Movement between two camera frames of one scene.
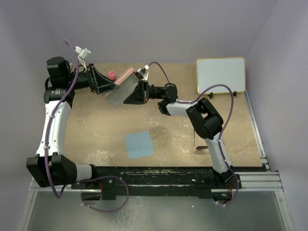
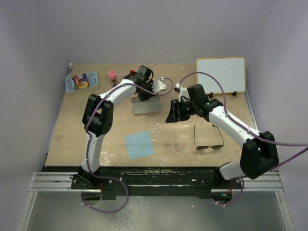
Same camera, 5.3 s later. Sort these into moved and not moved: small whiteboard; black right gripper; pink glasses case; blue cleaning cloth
Moved: black right gripper; pink glasses case
Not moved: small whiteboard; blue cleaning cloth
